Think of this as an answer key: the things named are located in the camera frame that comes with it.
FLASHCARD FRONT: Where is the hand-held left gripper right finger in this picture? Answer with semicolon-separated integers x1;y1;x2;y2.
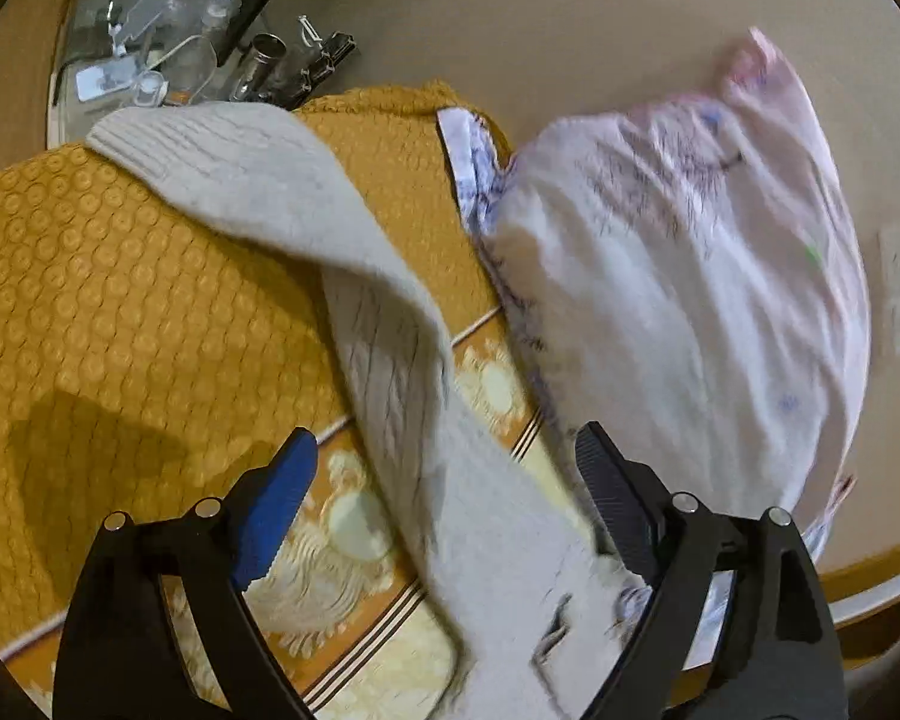
574;421;848;720

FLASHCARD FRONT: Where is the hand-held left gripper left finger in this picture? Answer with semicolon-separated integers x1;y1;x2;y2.
52;427;320;720

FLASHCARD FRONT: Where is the grey cable-knit sweater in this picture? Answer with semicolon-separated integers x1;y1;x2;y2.
86;101;691;720

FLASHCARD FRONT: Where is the tree print pillow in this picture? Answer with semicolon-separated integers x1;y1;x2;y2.
436;26;871;668

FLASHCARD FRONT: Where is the yellow patterned bed sheet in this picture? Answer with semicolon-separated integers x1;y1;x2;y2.
0;79;571;720

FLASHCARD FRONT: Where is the metal cylinder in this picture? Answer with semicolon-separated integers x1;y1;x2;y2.
231;33;287;102

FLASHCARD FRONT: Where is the clear glass cup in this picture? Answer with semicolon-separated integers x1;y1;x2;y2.
148;37;220;102

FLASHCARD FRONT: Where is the black clip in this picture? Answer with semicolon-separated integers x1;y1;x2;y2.
296;15;361;95

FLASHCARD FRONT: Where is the wooden bed frame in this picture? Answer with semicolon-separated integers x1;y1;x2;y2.
821;551;900;612

